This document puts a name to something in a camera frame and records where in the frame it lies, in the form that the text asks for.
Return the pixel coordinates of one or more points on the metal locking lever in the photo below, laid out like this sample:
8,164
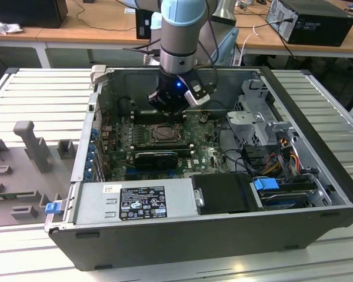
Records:
181,132
159,124

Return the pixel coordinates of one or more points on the silver CPU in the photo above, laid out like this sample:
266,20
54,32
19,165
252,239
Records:
166,132

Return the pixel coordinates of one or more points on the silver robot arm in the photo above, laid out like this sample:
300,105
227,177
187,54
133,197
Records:
176,38

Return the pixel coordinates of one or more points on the black RAM slot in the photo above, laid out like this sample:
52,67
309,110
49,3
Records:
164,146
144,117

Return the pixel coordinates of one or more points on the black graphics card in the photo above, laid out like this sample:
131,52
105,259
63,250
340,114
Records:
156,161

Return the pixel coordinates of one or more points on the green motherboard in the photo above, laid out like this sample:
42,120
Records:
206,158

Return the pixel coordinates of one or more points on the grey case latch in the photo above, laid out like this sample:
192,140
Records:
97,73

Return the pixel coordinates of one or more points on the small black box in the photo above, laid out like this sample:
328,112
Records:
142,26

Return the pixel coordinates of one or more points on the silver drive cage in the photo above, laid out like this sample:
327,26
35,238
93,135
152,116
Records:
244,120

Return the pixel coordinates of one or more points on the pale blue teach pendant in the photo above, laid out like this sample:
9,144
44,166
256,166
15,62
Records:
229,41

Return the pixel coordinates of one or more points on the black plastic shroud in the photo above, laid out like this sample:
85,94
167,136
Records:
220,191

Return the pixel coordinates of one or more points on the wooden desk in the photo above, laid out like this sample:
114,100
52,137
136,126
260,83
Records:
267,41
76,33

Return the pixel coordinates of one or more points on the hard disk in blue carrier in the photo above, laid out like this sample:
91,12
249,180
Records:
266,185

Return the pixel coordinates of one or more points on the silver power supply unit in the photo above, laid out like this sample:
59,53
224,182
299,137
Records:
91,205

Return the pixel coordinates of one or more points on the black open PC case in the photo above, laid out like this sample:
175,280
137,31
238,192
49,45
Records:
164,246

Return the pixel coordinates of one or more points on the blue power supply latch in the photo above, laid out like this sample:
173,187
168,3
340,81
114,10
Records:
52,208

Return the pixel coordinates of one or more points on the black computer tower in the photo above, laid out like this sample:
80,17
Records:
26,13

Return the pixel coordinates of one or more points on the grey parts rack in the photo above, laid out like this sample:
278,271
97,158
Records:
17,176

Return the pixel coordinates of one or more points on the black desktop computer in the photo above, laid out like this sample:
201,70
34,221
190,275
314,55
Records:
320,26

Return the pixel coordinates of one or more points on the crumpled white paper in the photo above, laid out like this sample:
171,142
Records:
6,27

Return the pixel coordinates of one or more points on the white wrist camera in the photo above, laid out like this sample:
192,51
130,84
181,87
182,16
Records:
194,100

